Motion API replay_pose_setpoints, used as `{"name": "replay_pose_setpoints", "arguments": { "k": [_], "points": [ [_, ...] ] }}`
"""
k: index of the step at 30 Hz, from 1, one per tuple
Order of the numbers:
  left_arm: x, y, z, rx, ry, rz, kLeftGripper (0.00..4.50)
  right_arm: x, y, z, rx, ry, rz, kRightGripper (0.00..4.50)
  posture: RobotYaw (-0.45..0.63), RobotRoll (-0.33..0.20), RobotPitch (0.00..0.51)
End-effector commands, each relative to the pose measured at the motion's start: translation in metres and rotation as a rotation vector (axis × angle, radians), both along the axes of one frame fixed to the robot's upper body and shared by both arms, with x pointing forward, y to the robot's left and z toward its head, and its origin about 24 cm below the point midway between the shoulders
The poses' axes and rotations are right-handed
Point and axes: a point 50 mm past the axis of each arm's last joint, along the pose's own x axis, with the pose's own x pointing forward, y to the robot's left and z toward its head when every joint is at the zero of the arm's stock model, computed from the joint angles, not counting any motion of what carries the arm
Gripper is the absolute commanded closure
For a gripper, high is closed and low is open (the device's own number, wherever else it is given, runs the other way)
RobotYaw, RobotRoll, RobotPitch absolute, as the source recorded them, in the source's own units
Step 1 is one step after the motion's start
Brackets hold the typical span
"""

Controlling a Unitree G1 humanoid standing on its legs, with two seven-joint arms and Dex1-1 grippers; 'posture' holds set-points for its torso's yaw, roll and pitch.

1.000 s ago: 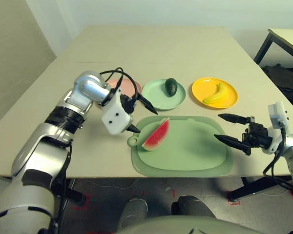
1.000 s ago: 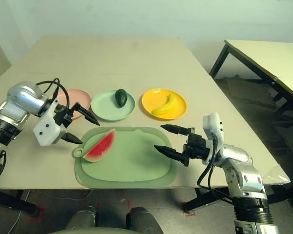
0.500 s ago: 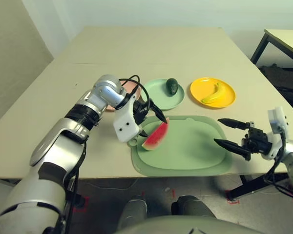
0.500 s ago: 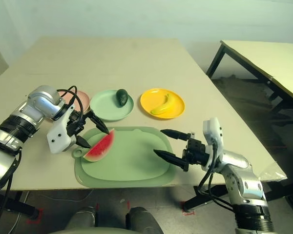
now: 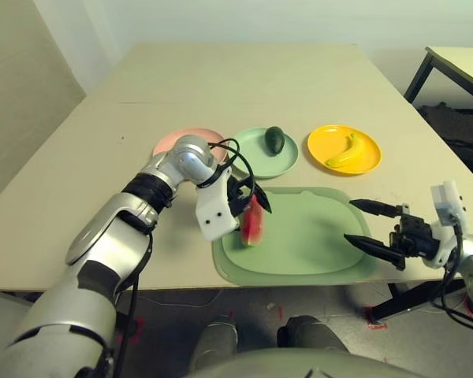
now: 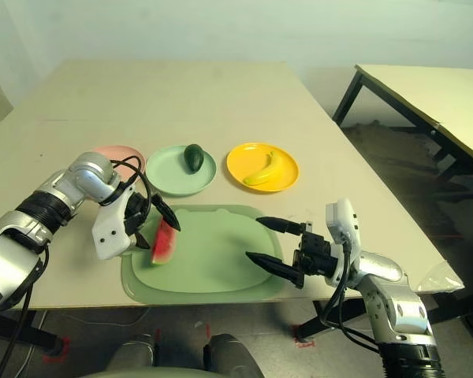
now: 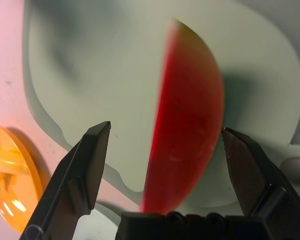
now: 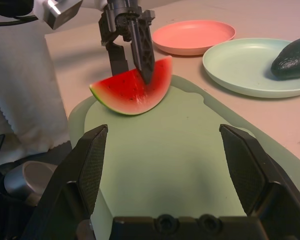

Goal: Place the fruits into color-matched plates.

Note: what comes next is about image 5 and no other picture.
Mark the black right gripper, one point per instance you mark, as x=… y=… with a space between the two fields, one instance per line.
x=414 y=236

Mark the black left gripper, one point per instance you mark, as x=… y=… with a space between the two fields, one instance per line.
x=238 y=193

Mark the red watermelon slice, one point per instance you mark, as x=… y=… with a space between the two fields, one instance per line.
x=254 y=228

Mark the dark green avocado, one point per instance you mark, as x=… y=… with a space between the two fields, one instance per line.
x=274 y=139

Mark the yellow banana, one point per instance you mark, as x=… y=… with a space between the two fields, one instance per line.
x=354 y=153

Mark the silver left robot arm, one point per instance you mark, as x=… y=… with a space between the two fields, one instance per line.
x=102 y=236

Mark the mint green round plate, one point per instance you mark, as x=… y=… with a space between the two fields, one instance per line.
x=260 y=163

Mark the green silicone mat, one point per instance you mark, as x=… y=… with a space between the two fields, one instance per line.
x=299 y=244

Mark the black table leg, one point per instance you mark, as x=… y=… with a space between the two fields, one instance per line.
x=126 y=321
x=402 y=305

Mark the yellow round plate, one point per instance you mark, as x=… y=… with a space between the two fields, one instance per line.
x=327 y=145

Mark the red floor tape mark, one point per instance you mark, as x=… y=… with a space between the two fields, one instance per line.
x=378 y=325
x=140 y=330

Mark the pink round plate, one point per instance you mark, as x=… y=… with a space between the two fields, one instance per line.
x=163 y=145

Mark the grey robot right leg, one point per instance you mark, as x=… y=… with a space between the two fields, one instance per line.
x=311 y=332

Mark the grey robot leg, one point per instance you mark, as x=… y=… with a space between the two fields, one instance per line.
x=214 y=342
x=311 y=332

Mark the dark fuzzy floor rug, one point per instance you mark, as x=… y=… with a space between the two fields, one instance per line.
x=465 y=130

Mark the grey robot left leg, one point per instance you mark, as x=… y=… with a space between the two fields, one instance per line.
x=214 y=342

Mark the grey robot torso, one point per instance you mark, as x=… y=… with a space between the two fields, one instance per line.
x=291 y=366

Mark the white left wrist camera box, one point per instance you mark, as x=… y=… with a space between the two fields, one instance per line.
x=214 y=212

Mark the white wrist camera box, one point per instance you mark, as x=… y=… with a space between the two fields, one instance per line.
x=214 y=212
x=447 y=201

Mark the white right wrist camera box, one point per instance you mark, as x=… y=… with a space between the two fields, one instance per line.
x=447 y=201

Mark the beige side table black frame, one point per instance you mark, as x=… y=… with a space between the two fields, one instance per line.
x=469 y=63

